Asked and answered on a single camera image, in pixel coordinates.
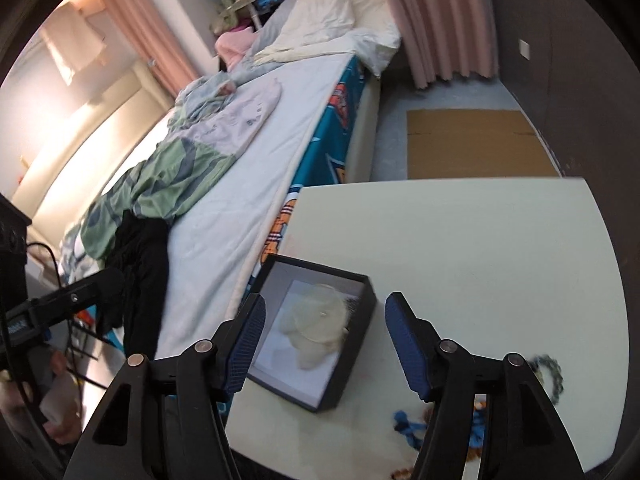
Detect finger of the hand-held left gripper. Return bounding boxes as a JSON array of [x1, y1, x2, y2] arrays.
[[30, 267, 126, 332]]

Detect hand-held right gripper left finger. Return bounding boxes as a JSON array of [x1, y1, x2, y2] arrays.
[[62, 292, 268, 480]]

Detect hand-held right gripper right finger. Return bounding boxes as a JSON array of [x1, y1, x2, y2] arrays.
[[384, 291, 586, 480]]

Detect black square box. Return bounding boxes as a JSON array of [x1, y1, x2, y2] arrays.
[[246, 254, 377, 413]]

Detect translucent plastic bags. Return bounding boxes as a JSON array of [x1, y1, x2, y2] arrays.
[[277, 282, 351, 371]]

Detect blue doll toy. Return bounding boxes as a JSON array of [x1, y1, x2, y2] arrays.
[[392, 399, 488, 453]]

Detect green bead bracelet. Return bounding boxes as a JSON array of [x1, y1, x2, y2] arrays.
[[522, 354, 565, 406]]

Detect black metal stand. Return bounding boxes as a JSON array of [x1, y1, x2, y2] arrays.
[[65, 310, 116, 390]]

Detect black garment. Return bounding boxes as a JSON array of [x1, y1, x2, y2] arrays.
[[102, 210, 171, 361]]

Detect beige padded headboard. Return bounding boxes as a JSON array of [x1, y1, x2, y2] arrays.
[[10, 70, 176, 271]]

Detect green striped garment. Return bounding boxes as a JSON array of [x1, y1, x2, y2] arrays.
[[60, 75, 238, 281]]

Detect white mattress pad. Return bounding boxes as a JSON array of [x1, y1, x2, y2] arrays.
[[150, 55, 351, 361]]

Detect flat cardboard sheet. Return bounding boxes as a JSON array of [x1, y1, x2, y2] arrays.
[[406, 108, 561, 179]]

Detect white printed garment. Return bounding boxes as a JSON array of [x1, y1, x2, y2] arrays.
[[192, 77, 283, 158]]

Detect bed with white sheet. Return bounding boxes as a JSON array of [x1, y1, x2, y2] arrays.
[[220, 57, 371, 411]]

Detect pink curtain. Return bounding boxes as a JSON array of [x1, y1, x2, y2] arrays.
[[367, 0, 501, 88], [97, 0, 198, 98]]

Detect white pillow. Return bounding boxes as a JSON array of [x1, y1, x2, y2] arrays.
[[255, 0, 358, 63], [345, 0, 403, 76]]

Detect small white stand table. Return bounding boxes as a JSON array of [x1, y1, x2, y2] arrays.
[[220, 0, 281, 31]]

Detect black cable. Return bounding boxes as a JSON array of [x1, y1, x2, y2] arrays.
[[25, 242, 63, 281]]

